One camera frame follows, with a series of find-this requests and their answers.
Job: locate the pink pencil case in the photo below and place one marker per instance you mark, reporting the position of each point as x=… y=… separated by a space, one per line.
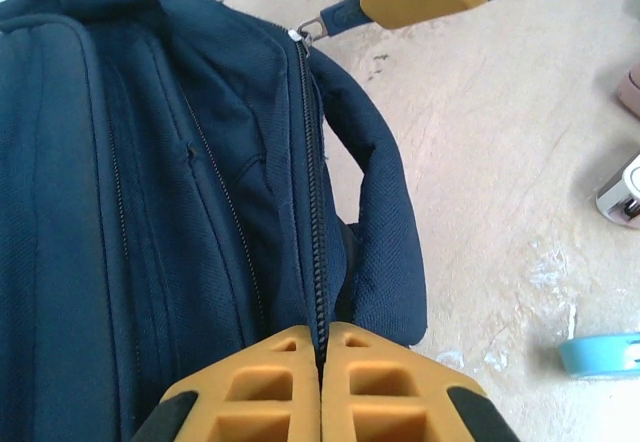
x=631 y=89

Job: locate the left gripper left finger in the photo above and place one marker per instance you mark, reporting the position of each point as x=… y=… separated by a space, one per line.
x=250 y=392

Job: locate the navy blue backpack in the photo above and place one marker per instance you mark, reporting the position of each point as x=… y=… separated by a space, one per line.
x=150 y=212

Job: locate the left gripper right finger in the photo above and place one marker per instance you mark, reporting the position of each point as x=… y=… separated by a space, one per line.
x=400 y=392

